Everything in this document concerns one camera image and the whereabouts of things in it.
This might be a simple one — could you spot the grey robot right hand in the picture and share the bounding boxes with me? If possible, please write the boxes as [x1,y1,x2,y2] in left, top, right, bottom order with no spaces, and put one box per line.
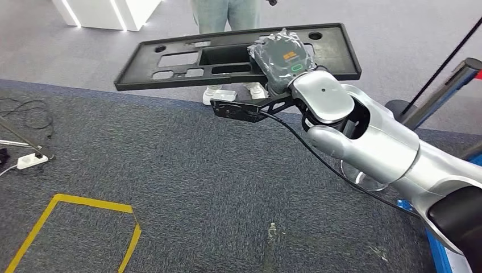
[247,28,317,96]

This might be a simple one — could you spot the black plastic panel part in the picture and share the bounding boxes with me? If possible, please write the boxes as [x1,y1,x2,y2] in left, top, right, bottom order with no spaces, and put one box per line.
[114,22,362,92]

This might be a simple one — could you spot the person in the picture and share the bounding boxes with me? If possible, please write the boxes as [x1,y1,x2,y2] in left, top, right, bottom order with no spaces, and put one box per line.
[190,0,270,106]

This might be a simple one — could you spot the white display plinth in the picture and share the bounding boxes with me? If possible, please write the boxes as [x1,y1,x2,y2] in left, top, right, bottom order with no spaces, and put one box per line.
[51,0,163,32]

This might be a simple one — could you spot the yellow floor tape square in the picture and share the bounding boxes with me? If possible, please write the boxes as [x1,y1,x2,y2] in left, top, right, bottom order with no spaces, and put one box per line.
[4,193,142,273]

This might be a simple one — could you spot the white power strip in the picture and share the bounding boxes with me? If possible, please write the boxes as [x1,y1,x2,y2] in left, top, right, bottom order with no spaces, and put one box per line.
[16,152,49,170]

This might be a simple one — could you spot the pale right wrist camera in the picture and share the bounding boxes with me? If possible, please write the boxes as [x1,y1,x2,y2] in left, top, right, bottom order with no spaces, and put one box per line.
[210,89,238,102]

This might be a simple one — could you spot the black camera bracket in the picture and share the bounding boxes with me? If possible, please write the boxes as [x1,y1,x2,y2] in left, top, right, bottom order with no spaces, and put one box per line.
[209,92,298,124]

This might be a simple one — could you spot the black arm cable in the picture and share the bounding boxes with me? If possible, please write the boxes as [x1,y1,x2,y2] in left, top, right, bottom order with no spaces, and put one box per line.
[259,110,421,219]

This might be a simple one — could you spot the black floor cable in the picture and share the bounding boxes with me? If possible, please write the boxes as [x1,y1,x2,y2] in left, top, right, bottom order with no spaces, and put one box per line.
[0,98,55,139]

